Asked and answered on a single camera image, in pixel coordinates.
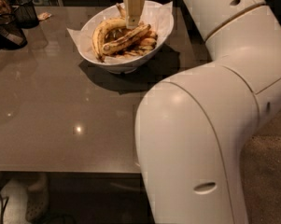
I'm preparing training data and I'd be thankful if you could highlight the small banana right lower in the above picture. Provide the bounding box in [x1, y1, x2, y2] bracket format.
[136, 37, 157, 47]

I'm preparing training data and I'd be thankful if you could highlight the small banana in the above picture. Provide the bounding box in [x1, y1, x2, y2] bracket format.
[145, 31, 158, 39]
[136, 37, 157, 47]

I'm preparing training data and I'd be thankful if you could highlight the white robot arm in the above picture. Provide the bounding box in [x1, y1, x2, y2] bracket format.
[135, 0, 281, 224]

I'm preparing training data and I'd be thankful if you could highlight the curved yellow banana left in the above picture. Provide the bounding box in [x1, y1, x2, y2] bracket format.
[92, 17, 126, 62]

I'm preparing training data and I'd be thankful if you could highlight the grey perforated clog shoe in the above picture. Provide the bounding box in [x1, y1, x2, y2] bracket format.
[25, 173, 49, 223]

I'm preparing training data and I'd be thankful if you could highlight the white ceramic bowl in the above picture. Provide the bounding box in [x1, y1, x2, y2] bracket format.
[73, 0, 174, 74]

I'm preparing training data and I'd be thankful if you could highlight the banana at bowl back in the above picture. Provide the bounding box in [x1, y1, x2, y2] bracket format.
[116, 3, 126, 19]

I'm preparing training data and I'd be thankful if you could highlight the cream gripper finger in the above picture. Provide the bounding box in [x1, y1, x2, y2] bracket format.
[124, 0, 145, 29]

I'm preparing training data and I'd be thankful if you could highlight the white paper bowl liner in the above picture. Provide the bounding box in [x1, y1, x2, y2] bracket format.
[67, 1, 174, 73]

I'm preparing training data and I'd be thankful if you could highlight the long spotted yellow banana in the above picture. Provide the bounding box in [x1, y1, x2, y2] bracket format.
[102, 24, 151, 55]

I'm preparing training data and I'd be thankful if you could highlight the black mesh pen cup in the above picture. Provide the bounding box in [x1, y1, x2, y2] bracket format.
[10, 0, 39, 29]

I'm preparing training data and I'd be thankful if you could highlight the small paper packet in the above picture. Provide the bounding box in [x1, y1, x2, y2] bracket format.
[37, 12, 51, 21]

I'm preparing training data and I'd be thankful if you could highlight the small banana right upper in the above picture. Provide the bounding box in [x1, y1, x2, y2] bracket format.
[145, 31, 158, 39]

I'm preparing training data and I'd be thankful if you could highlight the black floor cable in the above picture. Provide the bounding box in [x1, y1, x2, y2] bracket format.
[0, 192, 10, 224]

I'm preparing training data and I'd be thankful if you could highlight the black mesh tray basket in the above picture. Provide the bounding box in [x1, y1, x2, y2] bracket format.
[0, 14, 27, 49]

